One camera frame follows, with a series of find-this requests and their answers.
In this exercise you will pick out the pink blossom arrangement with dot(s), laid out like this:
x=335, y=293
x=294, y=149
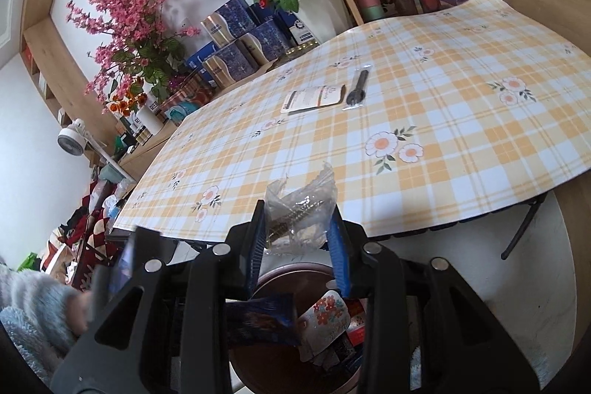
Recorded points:
x=134, y=29

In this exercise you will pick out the red cigarette pack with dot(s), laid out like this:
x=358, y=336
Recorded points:
x=356, y=322

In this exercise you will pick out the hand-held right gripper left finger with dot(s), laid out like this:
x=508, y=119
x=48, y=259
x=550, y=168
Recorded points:
x=258, y=237

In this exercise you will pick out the blue foil snack packet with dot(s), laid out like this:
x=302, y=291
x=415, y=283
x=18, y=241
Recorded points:
x=261, y=320

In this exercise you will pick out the blue white long carton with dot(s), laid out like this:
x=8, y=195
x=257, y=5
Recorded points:
x=201, y=54

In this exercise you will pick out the dark blue small box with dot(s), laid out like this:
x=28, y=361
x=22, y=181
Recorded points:
x=263, y=13

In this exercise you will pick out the gold decorative tray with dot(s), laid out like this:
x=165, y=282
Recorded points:
x=295, y=51

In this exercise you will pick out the person's left forearm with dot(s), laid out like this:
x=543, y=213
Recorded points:
x=32, y=315

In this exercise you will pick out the row of small amber bottles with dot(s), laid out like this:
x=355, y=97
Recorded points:
x=138, y=135

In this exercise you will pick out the person's left hand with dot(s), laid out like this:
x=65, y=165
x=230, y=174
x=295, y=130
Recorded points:
x=79, y=312

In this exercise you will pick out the white floral print packet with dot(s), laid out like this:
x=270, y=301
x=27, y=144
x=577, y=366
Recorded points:
x=323, y=313

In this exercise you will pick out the white ribbed vase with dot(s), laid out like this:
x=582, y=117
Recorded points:
x=150, y=119

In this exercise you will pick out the blue box with white label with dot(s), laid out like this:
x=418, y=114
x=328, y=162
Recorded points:
x=300, y=29

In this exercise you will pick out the brown plastic bin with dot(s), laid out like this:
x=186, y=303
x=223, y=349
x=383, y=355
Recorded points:
x=277, y=368

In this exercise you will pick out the orange artificial flowers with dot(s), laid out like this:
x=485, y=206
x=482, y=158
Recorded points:
x=125, y=103

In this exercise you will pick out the clear plastic wrapper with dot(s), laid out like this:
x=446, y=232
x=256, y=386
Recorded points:
x=300, y=209

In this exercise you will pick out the white printed card packet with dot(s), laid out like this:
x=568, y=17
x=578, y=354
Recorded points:
x=316, y=97

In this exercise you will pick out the white angular vase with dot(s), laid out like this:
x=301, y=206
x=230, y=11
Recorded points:
x=323, y=13

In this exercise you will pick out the white desk fan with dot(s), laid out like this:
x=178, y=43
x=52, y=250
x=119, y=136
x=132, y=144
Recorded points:
x=71, y=140

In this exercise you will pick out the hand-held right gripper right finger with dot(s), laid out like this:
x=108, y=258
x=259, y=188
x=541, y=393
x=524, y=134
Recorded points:
x=337, y=251

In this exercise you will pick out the gold blue gift box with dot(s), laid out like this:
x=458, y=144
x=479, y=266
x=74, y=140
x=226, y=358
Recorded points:
x=228, y=22
x=231, y=66
x=265, y=41

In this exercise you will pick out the red white checked blanket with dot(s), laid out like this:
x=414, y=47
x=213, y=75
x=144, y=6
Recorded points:
x=92, y=232

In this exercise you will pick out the yellow checked floral tablecloth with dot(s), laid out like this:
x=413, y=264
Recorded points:
x=415, y=135

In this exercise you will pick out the black spoon in clear wrapper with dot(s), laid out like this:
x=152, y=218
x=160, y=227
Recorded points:
x=358, y=87

